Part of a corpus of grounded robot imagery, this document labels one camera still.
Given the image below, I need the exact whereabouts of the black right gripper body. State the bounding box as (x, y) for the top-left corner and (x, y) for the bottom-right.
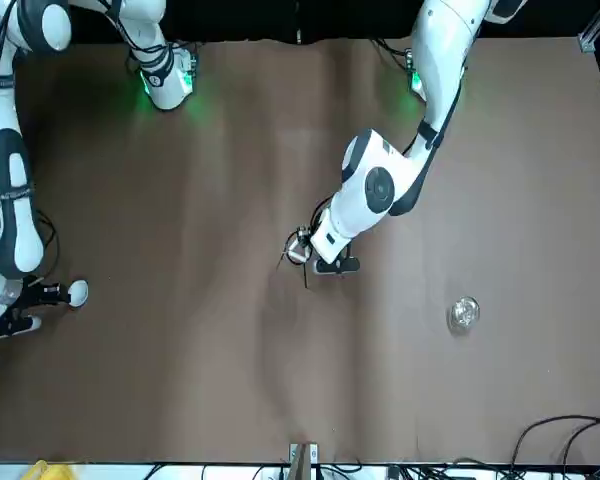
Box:
(6, 275), (38, 316)

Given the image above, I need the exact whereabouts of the aluminium frame post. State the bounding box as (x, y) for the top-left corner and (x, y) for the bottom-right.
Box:
(576, 0), (600, 54)
(288, 441), (320, 480)

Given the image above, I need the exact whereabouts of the yellow bag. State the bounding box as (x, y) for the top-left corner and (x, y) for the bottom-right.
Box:
(26, 459), (77, 480)

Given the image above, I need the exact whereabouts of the black wire tripod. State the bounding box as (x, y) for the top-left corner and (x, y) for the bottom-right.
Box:
(274, 230), (315, 290)

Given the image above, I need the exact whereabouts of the white crucible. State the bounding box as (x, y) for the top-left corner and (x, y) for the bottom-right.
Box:
(65, 279), (90, 308)

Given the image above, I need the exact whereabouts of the white clay triangle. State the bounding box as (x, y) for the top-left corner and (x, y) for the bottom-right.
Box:
(285, 238), (312, 265)

